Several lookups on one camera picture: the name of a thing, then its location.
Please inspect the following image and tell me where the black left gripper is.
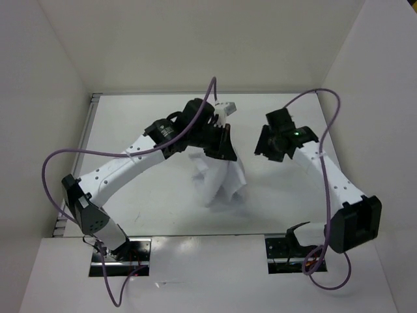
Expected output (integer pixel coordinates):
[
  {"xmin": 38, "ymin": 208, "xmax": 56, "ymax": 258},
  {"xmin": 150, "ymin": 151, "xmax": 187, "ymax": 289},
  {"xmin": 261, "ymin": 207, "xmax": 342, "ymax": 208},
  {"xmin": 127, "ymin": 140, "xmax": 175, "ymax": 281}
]
[{"xmin": 189, "ymin": 122, "xmax": 237, "ymax": 161}]

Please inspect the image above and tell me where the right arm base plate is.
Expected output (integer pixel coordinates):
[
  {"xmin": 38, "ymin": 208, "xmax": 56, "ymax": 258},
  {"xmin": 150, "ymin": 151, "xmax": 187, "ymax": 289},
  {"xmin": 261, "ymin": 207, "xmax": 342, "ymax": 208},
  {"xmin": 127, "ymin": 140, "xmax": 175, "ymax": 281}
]
[{"xmin": 265, "ymin": 237, "xmax": 315, "ymax": 275}]

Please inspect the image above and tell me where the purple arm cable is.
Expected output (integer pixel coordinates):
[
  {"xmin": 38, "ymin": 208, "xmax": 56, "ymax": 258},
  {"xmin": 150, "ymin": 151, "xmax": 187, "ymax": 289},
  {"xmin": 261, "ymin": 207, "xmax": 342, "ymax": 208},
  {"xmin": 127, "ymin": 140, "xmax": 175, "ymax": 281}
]
[
  {"xmin": 41, "ymin": 76, "xmax": 218, "ymax": 308},
  {"xmin": 281, "ymin": 88, "xmax": 353, "ymax": 290}
]

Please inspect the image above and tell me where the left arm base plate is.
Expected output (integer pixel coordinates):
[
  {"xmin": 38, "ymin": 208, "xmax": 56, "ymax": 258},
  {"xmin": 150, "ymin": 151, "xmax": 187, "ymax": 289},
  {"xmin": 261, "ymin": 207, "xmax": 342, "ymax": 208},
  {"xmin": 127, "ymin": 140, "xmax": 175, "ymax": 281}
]
[{"xmin": 82, "ymin": 236, "xmax": 152, "ymax": 277}]

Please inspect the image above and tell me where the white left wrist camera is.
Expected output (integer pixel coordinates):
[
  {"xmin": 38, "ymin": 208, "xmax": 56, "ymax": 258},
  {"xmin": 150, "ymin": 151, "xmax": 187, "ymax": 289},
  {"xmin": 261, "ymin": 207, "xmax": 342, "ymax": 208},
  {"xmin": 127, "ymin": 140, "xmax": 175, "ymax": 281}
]
[{"xmin": 214, "ymin": 102, "xmax": 237, "ymax": 127}]

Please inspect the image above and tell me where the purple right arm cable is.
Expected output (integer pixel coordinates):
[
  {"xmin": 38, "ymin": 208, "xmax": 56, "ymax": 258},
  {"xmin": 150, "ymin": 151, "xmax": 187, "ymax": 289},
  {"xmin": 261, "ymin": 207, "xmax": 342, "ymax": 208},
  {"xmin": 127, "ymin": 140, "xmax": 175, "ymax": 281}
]
[{"xmin": 281, "ymin": 88, "xmax": 353, "ymax": 290}]

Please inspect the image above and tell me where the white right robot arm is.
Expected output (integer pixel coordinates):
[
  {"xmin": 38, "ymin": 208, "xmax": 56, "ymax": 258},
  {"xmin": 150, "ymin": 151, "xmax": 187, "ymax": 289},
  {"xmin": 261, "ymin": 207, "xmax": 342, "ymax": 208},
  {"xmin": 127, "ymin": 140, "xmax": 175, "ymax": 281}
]
[{"xmin": 255, "ymin": 108, "xmax": 382, "ymax": 254}]

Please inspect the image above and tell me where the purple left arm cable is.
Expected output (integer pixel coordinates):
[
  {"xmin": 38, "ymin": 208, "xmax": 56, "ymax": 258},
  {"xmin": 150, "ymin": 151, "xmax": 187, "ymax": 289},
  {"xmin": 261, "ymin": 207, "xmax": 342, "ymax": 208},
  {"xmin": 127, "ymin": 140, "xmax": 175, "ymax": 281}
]
[{"xmin": 41, "ymin": 76, "xmax": 218, "ymax": 308}]

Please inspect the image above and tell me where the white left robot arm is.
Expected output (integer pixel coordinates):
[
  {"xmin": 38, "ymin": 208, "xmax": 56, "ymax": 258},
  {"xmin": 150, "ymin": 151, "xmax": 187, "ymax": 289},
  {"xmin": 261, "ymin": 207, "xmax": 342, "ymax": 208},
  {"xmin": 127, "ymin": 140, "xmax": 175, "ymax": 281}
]
[{"xmin": 61, "ymin": 98, "xmax": 245, "ymax": 261}]

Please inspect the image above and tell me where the aluminium table edge rail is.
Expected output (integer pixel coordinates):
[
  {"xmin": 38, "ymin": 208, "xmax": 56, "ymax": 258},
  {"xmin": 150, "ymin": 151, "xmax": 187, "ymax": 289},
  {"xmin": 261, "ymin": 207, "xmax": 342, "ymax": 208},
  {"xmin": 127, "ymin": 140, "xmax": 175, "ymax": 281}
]
[{"xmin": 51, "ymin": 91, "xmax": 319, "ymax": 237}]

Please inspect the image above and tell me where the white fabric skirt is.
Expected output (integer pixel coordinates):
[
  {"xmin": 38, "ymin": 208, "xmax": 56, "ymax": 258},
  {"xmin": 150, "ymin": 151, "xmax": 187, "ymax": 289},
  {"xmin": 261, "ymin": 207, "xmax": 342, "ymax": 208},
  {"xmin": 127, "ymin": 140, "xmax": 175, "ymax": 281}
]
[{"xmin": 188, "ymin": 152, "xmax": 248, "ymax": 207}]

